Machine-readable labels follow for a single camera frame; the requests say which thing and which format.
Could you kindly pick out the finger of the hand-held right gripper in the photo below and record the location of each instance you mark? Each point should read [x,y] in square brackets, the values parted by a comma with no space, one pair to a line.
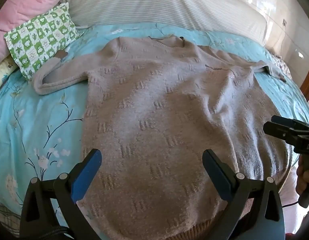
[279,131]
[289,122]

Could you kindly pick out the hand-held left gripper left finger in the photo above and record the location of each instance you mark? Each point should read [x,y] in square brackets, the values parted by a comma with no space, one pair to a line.
[85,175]

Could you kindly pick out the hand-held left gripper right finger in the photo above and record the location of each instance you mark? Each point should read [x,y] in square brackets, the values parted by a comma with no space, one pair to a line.
[219,177]

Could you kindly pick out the beige knitted sweater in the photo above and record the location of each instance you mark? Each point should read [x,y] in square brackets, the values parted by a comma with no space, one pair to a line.
[164,120]

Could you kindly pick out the person's right hand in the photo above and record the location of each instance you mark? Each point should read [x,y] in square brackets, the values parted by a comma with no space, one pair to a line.
[300,177]

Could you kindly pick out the small floral bed sheet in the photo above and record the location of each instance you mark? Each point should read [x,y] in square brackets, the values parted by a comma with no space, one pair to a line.
[282,66]

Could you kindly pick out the light blue floral blanket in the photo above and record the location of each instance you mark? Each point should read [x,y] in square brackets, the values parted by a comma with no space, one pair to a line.
[32,120]

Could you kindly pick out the yellow patterned pillow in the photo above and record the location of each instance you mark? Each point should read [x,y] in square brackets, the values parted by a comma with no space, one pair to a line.
[2,73]

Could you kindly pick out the green checked pillow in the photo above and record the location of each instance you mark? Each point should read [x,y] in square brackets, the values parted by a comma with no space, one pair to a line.
[40,40]

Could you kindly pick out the white striped headboard cover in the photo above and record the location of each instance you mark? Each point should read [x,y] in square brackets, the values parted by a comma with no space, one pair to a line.
[169,5]

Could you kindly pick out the pink quilt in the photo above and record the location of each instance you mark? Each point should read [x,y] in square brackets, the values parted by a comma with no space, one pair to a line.
[22,12]

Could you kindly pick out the wall socket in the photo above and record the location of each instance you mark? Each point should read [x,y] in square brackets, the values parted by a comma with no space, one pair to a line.
[284,22]

